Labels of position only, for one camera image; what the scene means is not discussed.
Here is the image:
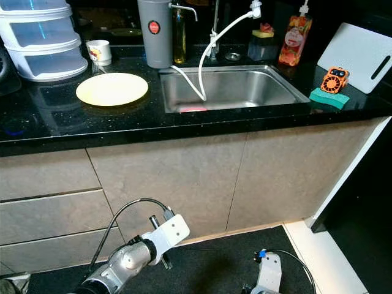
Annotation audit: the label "pale yellow plate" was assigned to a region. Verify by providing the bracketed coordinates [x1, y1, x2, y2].
[75, 72, 149, 107]

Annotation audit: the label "beige kitchen base cabinet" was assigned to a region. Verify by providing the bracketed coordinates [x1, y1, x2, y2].
[0, 113, 392, 276]

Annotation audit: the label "beige cabinet door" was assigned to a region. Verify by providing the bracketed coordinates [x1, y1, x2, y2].
[227, 116, 390, 232]
[86, 132, 249, 249]

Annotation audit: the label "dark grey floor mat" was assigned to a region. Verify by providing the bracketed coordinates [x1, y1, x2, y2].
[31, 225, 322, 294]

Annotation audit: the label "beige drawer front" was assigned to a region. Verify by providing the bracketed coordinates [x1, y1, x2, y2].
[0, 228, 135, 276]
[0, 149, 102, 202]
[0, 189, 116, 246]

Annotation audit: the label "red rimmed patterned plate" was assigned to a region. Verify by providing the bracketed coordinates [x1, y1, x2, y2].
[178, 105, 209, 113]

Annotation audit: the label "stainless steel sink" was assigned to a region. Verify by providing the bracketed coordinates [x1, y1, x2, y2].
[159, 64, 311, 114]

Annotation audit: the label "grey water filter canister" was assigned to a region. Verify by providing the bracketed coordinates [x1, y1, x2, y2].
[138, 0, 198, 69]

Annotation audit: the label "white printed paper cup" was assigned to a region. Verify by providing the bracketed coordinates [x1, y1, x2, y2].
[86, 40, 112, 67]

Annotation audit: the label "yellow oil bottle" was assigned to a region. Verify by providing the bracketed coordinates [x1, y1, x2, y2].
[171, 0, 186, 65]

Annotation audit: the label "white stacked storage drawers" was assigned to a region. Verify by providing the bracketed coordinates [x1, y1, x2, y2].
[0, 0, 88, 82]

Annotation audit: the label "black appliance side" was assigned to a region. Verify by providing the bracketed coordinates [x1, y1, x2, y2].
[309, 119, 392, 294]

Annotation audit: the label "dark sponge holder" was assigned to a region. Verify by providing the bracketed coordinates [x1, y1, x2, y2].
[247, 37, 277, 62]

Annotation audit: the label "chrome sink faucet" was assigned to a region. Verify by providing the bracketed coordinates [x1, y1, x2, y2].
[209, 0, 224, 61]

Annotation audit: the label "green sponge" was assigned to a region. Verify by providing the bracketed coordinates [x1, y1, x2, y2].
[309, 88, 350, 110]

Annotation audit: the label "peach dish soap pump bottle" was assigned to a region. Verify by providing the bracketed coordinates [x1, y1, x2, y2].
[277, 0, 313, 67]

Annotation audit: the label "small orange fan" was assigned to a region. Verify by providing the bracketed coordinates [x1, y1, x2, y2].
[320, 66, 350, 94]

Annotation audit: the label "white cutting board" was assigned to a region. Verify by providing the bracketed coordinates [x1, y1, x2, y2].
[317, 23, 392, 94]

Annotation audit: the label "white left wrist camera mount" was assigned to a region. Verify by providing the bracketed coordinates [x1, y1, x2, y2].
[140, 214, 191, 265]

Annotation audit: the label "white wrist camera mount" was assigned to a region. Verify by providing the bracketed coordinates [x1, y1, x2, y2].
[140, 214, 191, 265]
[257, 251, 283, 294]

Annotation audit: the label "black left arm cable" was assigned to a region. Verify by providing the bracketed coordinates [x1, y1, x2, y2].
[88, 197, 175, 282]

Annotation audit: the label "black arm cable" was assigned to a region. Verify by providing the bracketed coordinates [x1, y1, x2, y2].
[254, 247, 318, 294]
[88, 197, 175, 282]

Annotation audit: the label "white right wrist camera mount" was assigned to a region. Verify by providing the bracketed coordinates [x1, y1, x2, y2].
[257, 251, 283, 294]

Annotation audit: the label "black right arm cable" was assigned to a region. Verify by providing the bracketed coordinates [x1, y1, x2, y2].
[254, 247, 318, 294]

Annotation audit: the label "white faucet hose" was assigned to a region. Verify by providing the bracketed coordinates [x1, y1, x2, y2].
[168, 0, 263, 102]

